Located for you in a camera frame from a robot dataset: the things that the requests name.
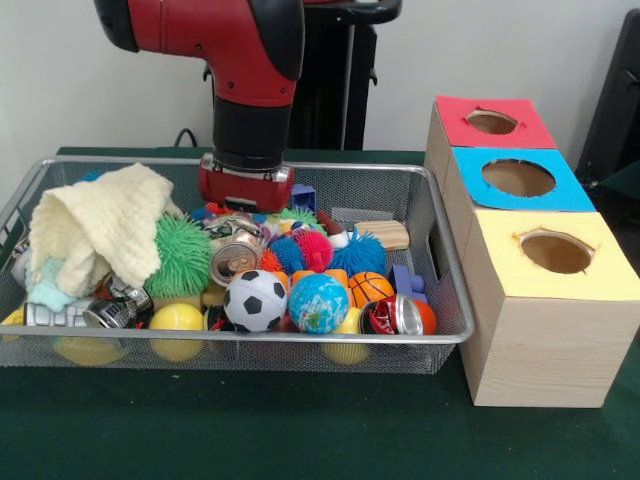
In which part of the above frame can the globe print ball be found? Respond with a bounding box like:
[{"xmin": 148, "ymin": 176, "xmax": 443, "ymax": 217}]
[{"xmin": 288, "ymin": 273, "xmax": 350, "ymax": 335}]

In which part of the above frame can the cream knitted cloth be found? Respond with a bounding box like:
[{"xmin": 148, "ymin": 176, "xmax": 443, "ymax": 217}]
[{"xmin": 28, "ymin": 162, "xmax": 176, "ymax": 296}]

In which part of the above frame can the black panel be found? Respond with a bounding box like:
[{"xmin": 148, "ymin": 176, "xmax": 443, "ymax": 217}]
[{"xmin": 574, "ymin": 7, "xmax": 640, "ymax": 174}]

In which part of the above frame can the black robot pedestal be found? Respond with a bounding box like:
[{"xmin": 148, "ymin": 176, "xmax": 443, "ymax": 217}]
[{"xmin": 202, "ymin": 0, "xmax": 404, "ymax": 151}]

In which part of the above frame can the large green spiky ball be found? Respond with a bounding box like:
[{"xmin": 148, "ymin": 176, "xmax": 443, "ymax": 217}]
[{"xmin": 144, "ymin": 214, "xmax": 214, "ymax": 299}]

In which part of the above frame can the wire mesh bin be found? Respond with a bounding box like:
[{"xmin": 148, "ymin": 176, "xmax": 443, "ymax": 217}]
[{"xmin": 0, "ymin": 154, "xmax": 475, "ymax": 375}]

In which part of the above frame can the crushed silver can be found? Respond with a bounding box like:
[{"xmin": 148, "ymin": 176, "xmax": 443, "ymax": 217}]
[{"xmin": 209, "ymin": 234, "xmax": 266, "ymax": 289}]

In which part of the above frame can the yellow ball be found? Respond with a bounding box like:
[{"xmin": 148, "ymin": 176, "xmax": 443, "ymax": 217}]
[{"xmin": 148, "ymin": 302, "xmax": 205, "ymax": 362}]

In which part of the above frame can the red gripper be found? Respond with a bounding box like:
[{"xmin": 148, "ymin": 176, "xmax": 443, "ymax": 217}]
[{"xmin": 198, "ymin": 153, "xmax": 296, "ymax": 217}]

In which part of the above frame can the wooden box with three holes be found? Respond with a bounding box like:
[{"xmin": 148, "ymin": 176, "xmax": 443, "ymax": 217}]
[{"xmin": 423, "ymin": 94, "xmax": 640, "ymax": 409}]

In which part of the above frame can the dark green table cloth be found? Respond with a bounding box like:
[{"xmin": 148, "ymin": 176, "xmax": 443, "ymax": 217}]
[
  {"xmin": 597, "ymin": 159, "xmax": 640, "ymax": 236},
  {"xmin": 0, "ymin": 145, "xmax": 640, "ymax": 480}
]

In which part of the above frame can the small basketball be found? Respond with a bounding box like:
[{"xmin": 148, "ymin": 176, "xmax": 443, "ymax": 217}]
[{"xmin": 347, "ymin": 271, "xmax": 396, "ymax": 309}]

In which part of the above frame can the ridged wooden block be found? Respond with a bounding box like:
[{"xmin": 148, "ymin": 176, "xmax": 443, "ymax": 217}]
[{"xmin": 354, "ymin": 219, "xmax": 410, "ymax": 250}]

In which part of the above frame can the crushed red can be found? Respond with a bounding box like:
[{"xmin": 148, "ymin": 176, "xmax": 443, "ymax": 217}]
[{"xmin": 358, "ymin": 293, "xmax": 425, "ymax": 336}]

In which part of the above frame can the soccer ball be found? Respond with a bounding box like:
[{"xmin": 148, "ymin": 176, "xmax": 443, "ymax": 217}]
[{"xmin": 223, "ymin": 269, "xmax": 290, "ymax": 334}]

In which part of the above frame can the mint green cloth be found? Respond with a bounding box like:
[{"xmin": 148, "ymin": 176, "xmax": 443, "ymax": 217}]
[{"xmin": 24, "ymin": 259, "xmax": 77, "ymax": 312}]

